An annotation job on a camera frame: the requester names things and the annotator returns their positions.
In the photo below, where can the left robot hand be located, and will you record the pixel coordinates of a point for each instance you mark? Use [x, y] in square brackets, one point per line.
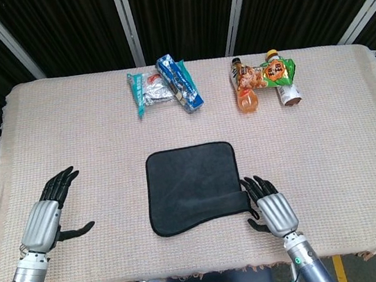
[40, 226]

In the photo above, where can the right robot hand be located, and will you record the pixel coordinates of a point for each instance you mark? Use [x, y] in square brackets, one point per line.
[277, 214]

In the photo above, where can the grey and red cloth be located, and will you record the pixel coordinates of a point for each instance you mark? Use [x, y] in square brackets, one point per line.
[194, 182]

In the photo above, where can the beige woven tablecloth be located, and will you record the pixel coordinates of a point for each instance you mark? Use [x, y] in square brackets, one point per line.
[50, 132]

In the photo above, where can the orange drink bottle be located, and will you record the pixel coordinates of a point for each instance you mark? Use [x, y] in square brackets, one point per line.
[248, 101]

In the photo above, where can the brown drink bottle white label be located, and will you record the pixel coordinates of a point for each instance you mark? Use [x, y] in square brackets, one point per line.
[288, 93]

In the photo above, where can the green and orange snack bag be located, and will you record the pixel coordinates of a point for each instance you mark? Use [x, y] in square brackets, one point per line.
[269, 73]

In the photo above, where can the blue snack packet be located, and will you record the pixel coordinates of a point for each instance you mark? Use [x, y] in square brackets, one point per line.
[176, 79]

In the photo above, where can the silver and teal snack packet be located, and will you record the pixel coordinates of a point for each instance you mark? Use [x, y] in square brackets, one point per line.
[153, 93]

